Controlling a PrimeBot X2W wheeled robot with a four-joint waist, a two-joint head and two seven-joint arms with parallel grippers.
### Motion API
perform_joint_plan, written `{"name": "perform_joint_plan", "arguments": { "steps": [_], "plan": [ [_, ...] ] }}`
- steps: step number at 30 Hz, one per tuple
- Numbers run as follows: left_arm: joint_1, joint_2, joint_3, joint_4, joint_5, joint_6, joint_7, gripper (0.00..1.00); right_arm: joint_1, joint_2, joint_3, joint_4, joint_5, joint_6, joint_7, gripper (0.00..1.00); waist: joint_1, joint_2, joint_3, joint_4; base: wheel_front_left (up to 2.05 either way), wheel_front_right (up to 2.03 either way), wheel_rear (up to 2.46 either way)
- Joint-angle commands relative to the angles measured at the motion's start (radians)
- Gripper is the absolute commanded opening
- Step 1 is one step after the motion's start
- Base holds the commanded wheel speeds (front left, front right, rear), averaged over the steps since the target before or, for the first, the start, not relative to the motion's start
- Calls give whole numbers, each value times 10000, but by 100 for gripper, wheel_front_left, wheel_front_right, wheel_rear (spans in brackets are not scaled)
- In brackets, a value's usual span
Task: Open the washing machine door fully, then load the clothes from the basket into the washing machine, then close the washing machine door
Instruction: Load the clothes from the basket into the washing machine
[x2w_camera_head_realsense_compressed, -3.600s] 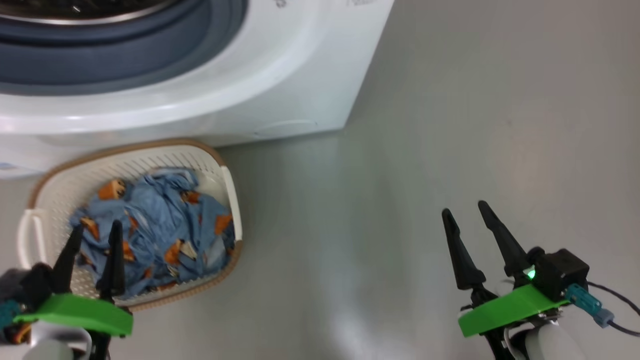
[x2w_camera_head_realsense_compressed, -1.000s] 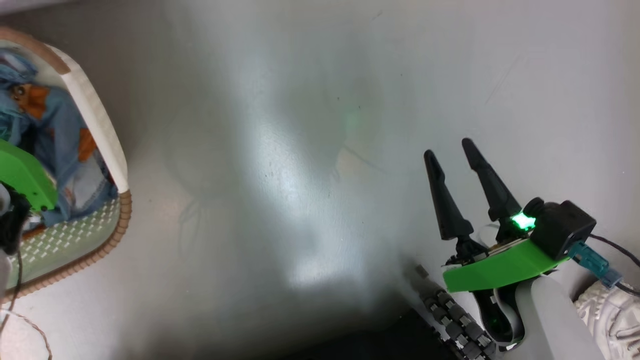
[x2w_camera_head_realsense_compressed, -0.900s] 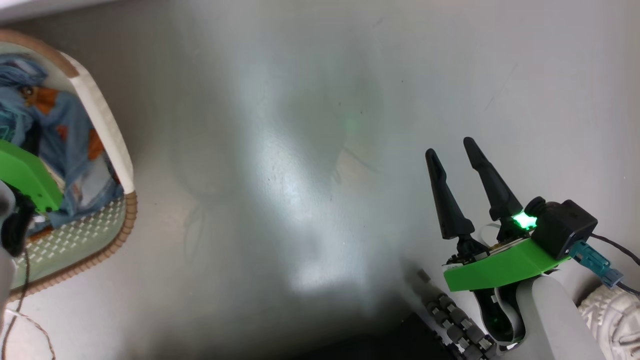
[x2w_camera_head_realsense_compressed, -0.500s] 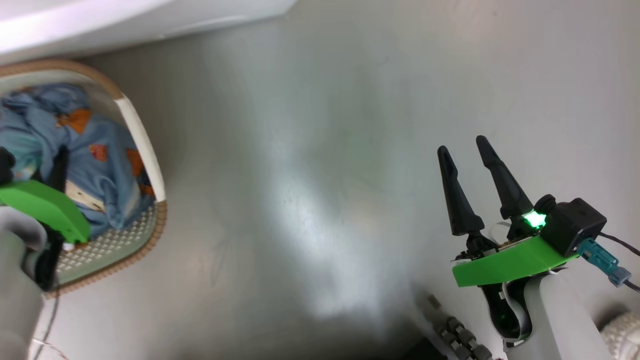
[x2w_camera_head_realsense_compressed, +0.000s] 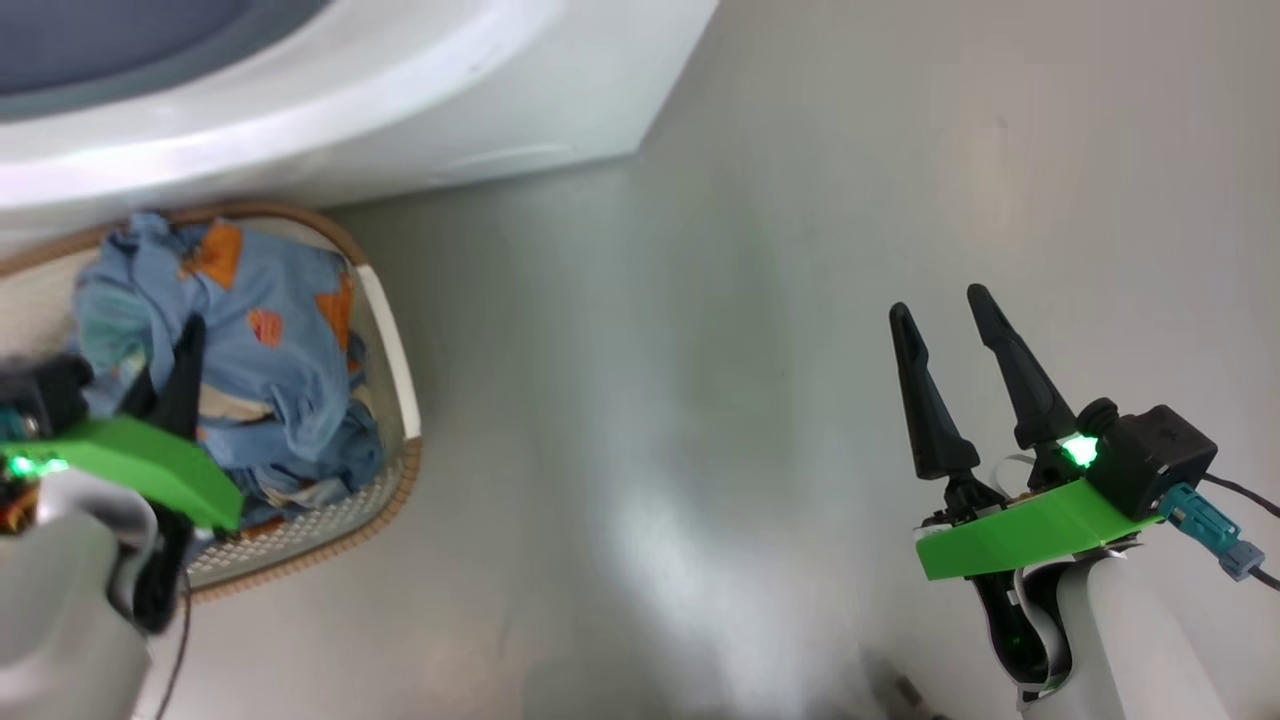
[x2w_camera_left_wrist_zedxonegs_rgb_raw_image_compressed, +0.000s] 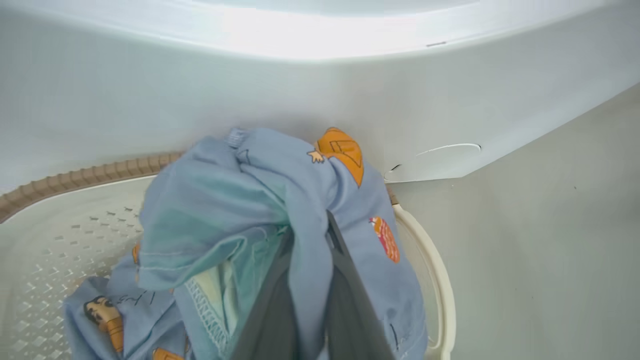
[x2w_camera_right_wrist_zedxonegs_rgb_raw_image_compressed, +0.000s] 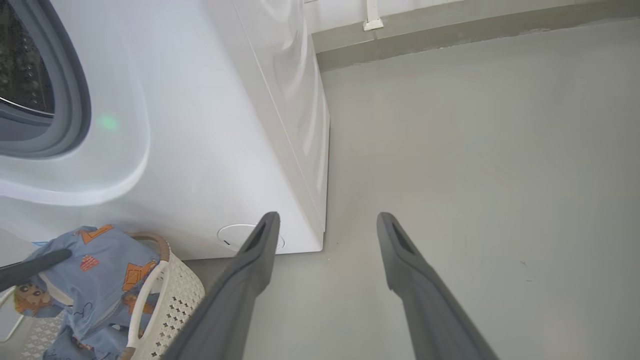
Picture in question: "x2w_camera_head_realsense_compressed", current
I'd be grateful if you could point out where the blue garment with orange print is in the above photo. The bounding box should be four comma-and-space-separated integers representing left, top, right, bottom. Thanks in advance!
235, 395, 386, 526
72, 212, 361, 471

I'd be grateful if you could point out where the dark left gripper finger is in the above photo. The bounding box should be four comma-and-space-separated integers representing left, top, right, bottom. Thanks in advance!
120, 365, 161, 419
150, 313, 208, 441

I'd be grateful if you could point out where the teal right camera cable plug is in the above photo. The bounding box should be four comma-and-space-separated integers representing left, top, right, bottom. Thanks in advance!
1160, 483, 1266, 581

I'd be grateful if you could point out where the cream perforated laundry basket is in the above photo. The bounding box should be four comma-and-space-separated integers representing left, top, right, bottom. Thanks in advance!
0, 200, 423, 601

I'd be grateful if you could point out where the white washing machine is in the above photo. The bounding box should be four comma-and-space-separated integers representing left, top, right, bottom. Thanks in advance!
0, 0, 721, 251

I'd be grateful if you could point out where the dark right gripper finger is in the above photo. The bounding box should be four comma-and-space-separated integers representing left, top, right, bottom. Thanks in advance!
966, 284, 1081, 451
889, 302, 982, 481

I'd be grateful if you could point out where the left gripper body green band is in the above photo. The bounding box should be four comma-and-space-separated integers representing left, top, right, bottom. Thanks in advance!
0, 415, 244, 531

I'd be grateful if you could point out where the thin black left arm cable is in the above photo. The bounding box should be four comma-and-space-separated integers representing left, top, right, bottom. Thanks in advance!
150, 570, 193, 720

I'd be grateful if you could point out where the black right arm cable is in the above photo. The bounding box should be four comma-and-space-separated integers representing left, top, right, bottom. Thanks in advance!
1200, 472, 1280, 591

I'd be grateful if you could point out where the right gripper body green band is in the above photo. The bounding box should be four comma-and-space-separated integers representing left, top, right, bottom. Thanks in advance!
915, 450, 1166, 581

